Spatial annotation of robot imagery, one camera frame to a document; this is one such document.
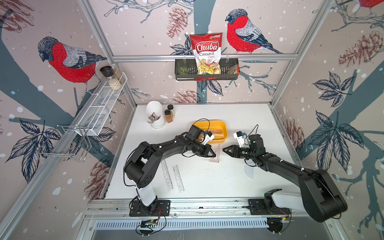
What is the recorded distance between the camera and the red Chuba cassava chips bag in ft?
2.66

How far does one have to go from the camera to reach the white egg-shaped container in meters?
1.01

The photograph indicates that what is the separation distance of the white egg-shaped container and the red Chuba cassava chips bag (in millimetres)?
372
